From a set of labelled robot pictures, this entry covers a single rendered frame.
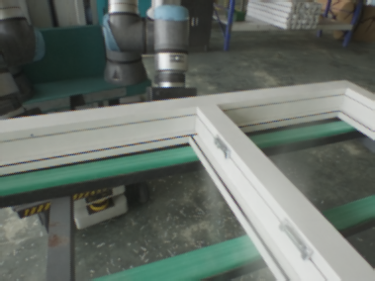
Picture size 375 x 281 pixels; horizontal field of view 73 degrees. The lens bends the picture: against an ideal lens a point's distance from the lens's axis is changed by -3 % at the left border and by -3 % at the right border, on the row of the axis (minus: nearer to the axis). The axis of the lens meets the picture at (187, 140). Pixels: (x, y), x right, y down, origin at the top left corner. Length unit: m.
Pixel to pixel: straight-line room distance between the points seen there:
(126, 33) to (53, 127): 0.42
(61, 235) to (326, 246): 0.36
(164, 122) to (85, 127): 0.15
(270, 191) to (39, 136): 0.39
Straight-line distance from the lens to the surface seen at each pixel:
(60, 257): 0.44
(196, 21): 4.10
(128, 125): 0.50
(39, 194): 0.51
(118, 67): 1.16
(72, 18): 1.30
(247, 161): 0.40
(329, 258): 0.33
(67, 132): 0.51
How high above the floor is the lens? 1.18
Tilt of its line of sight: 35 degrees down
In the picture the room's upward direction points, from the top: 4 degrees clockwise
